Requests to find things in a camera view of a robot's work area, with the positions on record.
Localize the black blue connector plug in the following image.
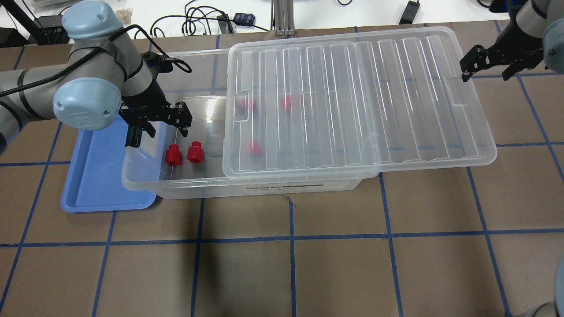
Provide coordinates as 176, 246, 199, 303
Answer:
232, 12, 256, 27

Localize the small parts bag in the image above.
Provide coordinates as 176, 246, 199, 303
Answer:
116, 7, 133, 26

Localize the clear plastic storage box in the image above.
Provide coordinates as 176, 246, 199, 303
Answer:
121, 49, 375, 200

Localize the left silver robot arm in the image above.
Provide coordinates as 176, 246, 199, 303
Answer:
0, 0, 192, 152

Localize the aluminium frame post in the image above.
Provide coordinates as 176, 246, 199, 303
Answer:
271, 0, 296, 37

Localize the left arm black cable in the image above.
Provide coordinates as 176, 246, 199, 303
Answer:
0, 24, 193, 100

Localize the black cable bundle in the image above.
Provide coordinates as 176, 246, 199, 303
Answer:
150, 0, 270, 39

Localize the black device box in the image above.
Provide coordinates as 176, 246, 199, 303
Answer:
34, 14, 70, 44

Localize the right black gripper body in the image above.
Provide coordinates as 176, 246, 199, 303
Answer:
460, 45, 544, 75

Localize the black power adapter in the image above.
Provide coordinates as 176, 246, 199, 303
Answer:
398, 0, 420, 25

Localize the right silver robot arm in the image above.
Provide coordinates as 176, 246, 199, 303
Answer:
460, 0, 564, 82

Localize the red block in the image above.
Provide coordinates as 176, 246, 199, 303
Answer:
248, 139, 262, 156
187, 141, 205, 164
281, 96, 303, 112
235, 98, 257, 112
165, 143, 182, 166

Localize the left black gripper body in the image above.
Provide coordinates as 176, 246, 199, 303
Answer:
119, 92, 192, 130

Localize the blue plastic tray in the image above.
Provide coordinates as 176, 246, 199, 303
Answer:
60, 116, 156, 213

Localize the clear plastic box lid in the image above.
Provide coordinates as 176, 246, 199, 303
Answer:
223, 26, 497, 181

